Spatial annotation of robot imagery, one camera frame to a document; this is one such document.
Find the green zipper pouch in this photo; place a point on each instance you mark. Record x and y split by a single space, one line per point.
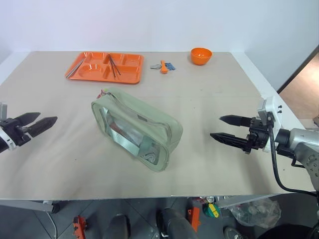
149 109

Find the blue plastic utensil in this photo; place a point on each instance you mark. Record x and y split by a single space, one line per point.
171 66

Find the silver chopstick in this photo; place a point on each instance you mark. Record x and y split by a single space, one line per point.
74 67
77 68

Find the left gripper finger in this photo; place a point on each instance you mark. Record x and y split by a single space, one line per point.
42 125
28 117

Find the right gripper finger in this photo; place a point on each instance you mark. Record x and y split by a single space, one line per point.
231 141
236 120

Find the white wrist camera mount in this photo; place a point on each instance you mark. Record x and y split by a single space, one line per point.
271 107
3 109

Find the orange plastic spoon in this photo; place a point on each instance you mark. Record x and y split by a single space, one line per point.
163 67

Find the black chopstick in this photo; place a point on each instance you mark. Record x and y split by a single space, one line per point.
112 67
115 65

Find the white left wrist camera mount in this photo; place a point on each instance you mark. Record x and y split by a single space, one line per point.
3 109

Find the orange compartment tray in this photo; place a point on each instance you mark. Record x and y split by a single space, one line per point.
129 71

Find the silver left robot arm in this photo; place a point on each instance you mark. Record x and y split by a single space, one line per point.
2 146

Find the orange black clamp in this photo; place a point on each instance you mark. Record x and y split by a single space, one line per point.
79 225
195 219

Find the dark shoe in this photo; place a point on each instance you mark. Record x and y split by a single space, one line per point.
231 233

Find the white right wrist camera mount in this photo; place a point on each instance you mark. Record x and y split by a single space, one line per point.
271 107

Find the silver metal spoon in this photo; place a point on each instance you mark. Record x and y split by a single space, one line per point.
155 66

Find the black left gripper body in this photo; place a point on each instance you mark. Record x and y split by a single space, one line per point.
13 132

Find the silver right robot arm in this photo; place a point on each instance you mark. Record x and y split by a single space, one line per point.
302 140

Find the orange bowl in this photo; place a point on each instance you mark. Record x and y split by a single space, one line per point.
201 56

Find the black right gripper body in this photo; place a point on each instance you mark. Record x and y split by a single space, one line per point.
259 134

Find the green yellow object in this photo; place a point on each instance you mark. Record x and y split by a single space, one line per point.
211 210

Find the clear plastic bag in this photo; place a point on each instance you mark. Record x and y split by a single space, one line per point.
256 212

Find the dark rounded shape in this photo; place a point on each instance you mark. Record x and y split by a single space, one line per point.
174 224
119 225

